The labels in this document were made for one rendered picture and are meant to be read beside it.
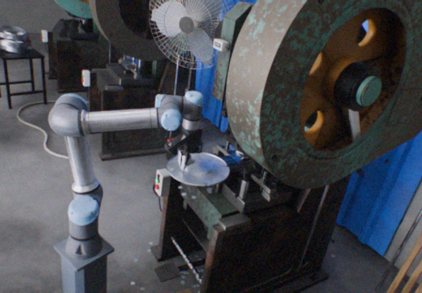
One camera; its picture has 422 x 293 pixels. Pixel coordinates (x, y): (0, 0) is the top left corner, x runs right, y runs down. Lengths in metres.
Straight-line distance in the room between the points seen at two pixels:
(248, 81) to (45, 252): 1.70
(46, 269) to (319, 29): 1.86
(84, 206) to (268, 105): 0.88
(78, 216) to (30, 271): 0.81
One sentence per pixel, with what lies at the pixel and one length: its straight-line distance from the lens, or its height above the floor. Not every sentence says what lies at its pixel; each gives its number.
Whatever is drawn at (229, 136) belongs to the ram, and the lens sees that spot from 1.66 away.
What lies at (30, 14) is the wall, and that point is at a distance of 7.92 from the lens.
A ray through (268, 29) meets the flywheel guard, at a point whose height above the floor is 1.48.
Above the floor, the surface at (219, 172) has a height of 0.79.
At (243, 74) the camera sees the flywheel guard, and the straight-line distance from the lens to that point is 1.06.
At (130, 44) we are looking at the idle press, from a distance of 2.71.
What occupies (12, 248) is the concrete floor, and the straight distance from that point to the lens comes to 2.42.
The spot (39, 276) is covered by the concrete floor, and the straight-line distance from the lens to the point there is 2.23.
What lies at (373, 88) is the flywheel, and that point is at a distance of 1.26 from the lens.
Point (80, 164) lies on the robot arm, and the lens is 1.55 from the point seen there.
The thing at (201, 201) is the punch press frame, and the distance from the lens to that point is 1.73.
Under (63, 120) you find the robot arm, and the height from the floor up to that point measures 1.06.
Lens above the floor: 1.61
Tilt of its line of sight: 26 degrees down
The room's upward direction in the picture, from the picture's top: 9 degrees clockwise
